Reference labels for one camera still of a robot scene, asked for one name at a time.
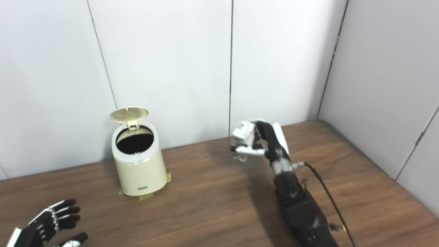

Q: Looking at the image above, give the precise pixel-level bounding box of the round cream bin lid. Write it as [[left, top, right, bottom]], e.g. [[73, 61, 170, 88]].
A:
[[110, 107, 149, 130]]

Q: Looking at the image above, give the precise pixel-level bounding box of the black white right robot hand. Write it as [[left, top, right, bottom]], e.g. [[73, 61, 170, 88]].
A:
[[230, 119, 291, 164]]

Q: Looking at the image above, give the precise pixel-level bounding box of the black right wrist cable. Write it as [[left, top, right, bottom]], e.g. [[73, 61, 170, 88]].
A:
[[292, 161, 357, 247]]

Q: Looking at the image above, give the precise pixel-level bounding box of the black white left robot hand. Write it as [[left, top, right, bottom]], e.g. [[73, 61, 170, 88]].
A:
[[5, 199, 88, 247]]

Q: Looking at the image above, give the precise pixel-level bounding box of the cream-colored trash bin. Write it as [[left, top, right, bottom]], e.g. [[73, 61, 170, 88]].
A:
[[111, 121, 168, 197]]

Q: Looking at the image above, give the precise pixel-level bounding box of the white green milk carton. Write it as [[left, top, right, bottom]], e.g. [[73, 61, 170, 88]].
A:
[[232, 121, 256, 162]]

